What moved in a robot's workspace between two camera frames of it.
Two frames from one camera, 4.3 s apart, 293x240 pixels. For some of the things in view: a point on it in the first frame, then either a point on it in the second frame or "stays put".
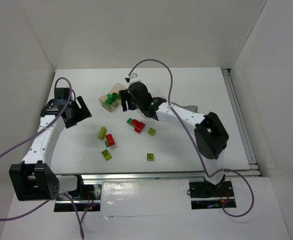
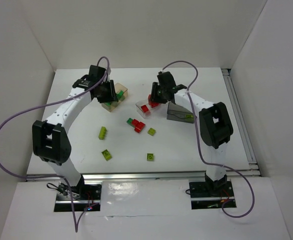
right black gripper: [127, 99] to [156, 93]
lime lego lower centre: [150, 157] stays put
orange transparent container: [110, 102] stays put
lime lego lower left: [106, 154] stays put
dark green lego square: [115, 96] stays put
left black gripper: [74, 114] to [109, 92]
